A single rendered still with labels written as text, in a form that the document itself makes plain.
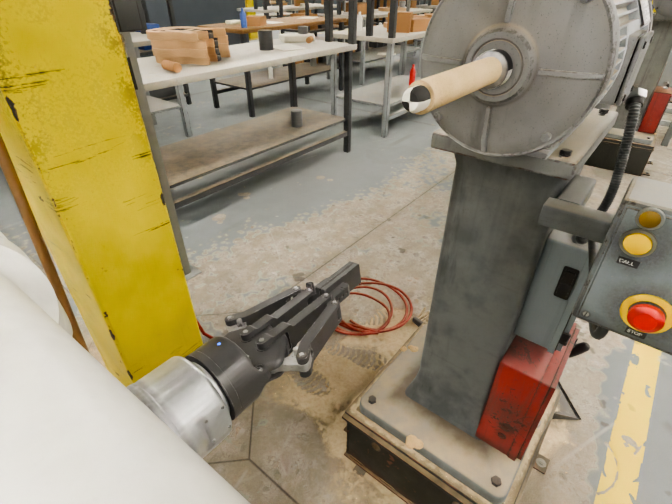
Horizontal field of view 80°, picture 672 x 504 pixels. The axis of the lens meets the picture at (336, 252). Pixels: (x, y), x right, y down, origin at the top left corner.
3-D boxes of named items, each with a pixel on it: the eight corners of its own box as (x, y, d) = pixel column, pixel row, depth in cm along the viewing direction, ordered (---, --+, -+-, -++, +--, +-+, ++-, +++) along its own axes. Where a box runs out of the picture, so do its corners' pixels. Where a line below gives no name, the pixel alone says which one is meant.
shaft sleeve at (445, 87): (500, 84, 51) (475, 83, 53) (503, 56, 49) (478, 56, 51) (433, 116, 39) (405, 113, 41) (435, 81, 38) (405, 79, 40)
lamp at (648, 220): (630, 225, 51) (640, 204, 49) (659, 233, 49) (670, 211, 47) (629, 227, 50) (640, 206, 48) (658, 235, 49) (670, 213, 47)
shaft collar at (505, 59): (510, 87, 52) (475, 86, 55) (516, 48, 50) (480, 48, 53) (504, 90, 51) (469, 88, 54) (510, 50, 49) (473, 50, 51)
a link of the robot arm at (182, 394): (196, 496, 34) (250, 443, 38) (160, 424, 29) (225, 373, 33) (143, 442, 39) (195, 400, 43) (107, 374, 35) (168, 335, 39)
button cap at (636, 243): (620, 245, 53) (630, 226, 51) (647, 253, 52) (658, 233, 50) (618, 250, 52) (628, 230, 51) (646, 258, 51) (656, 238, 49)
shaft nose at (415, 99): (430, 111, 39) (408, 109, 41) (431, 85, 38) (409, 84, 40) (420, 116, 38) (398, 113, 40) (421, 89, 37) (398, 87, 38)
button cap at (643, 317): (625, 311, 57) (637, 289, 55) (659, 324, 55) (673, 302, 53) (621, 326, 55) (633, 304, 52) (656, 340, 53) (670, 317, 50)
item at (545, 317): (532, 302, 103) (616, 73, 72) (576, 321, 97) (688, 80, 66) (512, 336, 93) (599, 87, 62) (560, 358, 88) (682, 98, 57)
